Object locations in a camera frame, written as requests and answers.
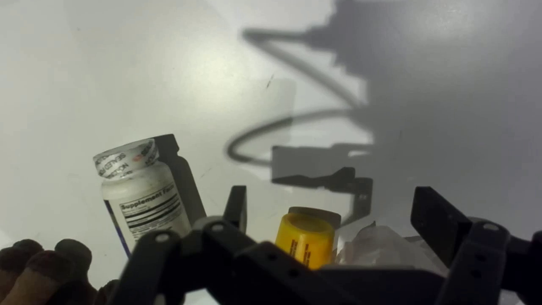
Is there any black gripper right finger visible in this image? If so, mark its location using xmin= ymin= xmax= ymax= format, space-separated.
xmin=410 ymin=187 xmax=542 ymax=305

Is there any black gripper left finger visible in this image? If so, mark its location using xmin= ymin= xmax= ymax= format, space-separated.
xmin=103 ymin=186 xmax=362 ymax=305

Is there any yellow play-doh tub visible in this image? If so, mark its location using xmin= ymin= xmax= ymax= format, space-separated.
xmin=276 ymin=208 xmax=340 ymax=270

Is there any white pill bottle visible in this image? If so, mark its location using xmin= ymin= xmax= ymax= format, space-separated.
xmin=93 ymin=135 xmax=206 ymax=255

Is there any brown plush moose toy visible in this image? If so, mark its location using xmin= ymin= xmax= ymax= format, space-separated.
xmin=0 ymin=240 xmax=118 ymax=305

